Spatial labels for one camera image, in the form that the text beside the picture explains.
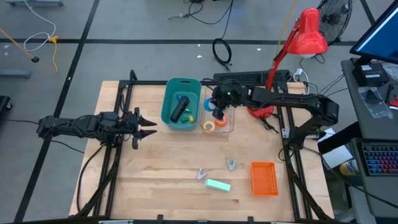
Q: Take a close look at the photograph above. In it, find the black mini computer box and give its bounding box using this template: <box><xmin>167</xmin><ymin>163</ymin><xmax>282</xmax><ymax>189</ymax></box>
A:
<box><xmin>352</xmin><ymin>63</ymin><xmax>389</xmax><ymax>87</ymax></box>

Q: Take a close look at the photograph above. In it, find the yellow hanging cord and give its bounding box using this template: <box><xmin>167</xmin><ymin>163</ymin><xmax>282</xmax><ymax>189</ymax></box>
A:
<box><xmin>275</xmin><ymin>0</ymin><xmax>298</xmax><ymax>55</ymax></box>

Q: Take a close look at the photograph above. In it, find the computer monitor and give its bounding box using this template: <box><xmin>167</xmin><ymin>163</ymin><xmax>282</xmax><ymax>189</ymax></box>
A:
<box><xmin>349</xmin><ymin>0</ymin><xmax>398</xmax><ymax>65</ymax></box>

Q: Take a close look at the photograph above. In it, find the yellow and white bottle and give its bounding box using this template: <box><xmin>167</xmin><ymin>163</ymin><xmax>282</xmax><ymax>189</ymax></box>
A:
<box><xmin>339</xmin><ymin>158</ymin><xmax>360</xmax><ymax>177</ymax></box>

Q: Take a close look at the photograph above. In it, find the black floor stand foot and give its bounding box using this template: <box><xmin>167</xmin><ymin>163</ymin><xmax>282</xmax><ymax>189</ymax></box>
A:
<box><xmin>0</xmin><ymin>95</ymin><xmax>12</xmax><ymax>125</ymax></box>

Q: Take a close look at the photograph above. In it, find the red desk lamp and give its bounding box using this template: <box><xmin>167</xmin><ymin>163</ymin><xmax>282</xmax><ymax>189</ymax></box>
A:
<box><xmin>247</xmin><ymin>7</ymin><xmax>329</xmax><ymax>119</ymax></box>

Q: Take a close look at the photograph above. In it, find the clear plastic bag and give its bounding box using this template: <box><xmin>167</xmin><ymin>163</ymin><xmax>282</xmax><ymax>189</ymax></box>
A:
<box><xmin>357</xmin><ymin>86</ymin><xmax>393</xmax><ymax>119</ymax></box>

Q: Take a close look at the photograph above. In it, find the orange plastic basket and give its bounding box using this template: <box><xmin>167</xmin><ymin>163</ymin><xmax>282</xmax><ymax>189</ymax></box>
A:
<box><xmin>250</xmin><ymin>161</ymin><xmax>279</xmax><ymax>197</ymax></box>

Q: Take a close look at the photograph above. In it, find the teal plastic bin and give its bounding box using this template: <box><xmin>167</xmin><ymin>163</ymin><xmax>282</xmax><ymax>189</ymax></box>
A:
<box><xmin>160</xmin><ymin>77</ymin><xmax>202</xmax><ymax>131</ymax></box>

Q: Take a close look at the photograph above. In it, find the yellow cord with black ball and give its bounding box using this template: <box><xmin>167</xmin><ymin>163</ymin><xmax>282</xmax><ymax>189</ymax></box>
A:
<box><xmin>0</xmin><ymin>27</ymin><xmax>40</xmax><ymax>63</ymax></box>

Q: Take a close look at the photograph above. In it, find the white paper sheet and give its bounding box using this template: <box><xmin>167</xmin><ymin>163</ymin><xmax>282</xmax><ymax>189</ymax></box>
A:
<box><xmin>322</xmin><ymin>144</ymin><xmax>354</xmax><ymax>170</ymax></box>

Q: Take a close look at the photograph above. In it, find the mint green stapler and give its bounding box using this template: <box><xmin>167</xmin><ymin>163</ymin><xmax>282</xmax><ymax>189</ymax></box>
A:
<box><xmin>204</xmin><ymin>179</ymin><xmax>232</xmax><ymax>193</ymax></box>

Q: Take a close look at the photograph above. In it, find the backlit black keyboard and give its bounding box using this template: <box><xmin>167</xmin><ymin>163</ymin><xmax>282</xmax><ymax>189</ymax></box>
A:
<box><xmin>362</xmin><ymin>143</ymin><xmax>398</xmax><ymax>177</ymax></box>

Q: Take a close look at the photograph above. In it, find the blue tape roll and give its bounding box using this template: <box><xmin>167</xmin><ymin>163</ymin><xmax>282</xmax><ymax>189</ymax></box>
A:
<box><xmin>203</xmin><ymin>97</ymin><xmax>218</xmax><ymax>112</ymax></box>

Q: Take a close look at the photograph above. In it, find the black stapler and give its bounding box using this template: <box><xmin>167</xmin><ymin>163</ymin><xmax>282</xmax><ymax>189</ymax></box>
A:
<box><xmin>170</xmin><ymin>95</ymin><xmax>190</xmax><ymax>123</ymax></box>

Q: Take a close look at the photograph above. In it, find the black floor fan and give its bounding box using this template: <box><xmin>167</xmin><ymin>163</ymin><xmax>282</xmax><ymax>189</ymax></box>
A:
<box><xmin>317</xmin><ymin>0</ymin><xmax>354</xmax><ymax>44</ymax></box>

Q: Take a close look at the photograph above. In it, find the orange tape roll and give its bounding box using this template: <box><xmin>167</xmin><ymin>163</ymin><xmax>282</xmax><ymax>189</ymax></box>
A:
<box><xmin>215</xmin><ymin>114</ymin><xmax>229</xmax><ymax>127</ymax></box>

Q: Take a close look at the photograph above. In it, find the yellow tape roll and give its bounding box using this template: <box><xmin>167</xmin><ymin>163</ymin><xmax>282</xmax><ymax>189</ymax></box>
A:
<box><xmin>203</xmin><ymin>119</ymin><xmax>216</xmax><ymax>133</ymax></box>

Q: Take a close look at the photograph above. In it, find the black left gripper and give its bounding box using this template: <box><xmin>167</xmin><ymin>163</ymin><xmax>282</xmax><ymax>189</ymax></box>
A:
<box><xmin>121</xmin><ymin>107</ymin><xmax>158</xmax><ymax>150</ymax></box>

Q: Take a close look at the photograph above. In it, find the clear plastic bin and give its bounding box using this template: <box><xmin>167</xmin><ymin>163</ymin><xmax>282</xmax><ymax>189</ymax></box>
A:
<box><xmin>200</xmin><ymin>82</ymin><xmax>236</xmax><ymax>134</ymax></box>

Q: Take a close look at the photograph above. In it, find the white floor cable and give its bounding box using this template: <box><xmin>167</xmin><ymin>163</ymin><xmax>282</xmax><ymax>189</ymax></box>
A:
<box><xmin>23</xmin><ymin>0</ymin><xmax>57</xmax><ymax>53</ymax></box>

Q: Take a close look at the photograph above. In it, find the yellow plug cable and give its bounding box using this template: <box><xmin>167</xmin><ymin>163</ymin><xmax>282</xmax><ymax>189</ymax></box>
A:
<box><xmin>48</xmin><ymin>35</ymin><xmax>60</xmax><ymax>74</ymax></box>

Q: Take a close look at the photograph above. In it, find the grey desk foot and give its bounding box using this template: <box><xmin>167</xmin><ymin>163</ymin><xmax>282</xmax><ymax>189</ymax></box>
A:
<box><xmin>5</xmin><ymin>0</ymin><xmax>64</xmax><ymax>7</ymax></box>
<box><xmin>0</xmin><ymin>70</ymin><xmax>32</xmax><ymax>79</ymax></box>

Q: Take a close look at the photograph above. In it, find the coiled black floor cable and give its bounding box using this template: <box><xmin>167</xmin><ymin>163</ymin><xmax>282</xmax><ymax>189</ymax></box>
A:
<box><xmin>211</xmin><ymin>38</ymin><xmax>233</xmax><ymax>71</ymax></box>

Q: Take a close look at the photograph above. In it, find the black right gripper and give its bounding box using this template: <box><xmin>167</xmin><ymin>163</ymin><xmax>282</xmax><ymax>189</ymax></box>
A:
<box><xmin>211</xmin><ymin>78</ymin><xmax>250</xmax><ymax>123</ymax></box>

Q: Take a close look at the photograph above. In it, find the white charger with cable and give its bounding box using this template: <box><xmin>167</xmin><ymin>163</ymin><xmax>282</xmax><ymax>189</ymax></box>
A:
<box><xmin>292</xmin><ymin>67</ymin><xmax>310</xmax><ymax>96</ymax></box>

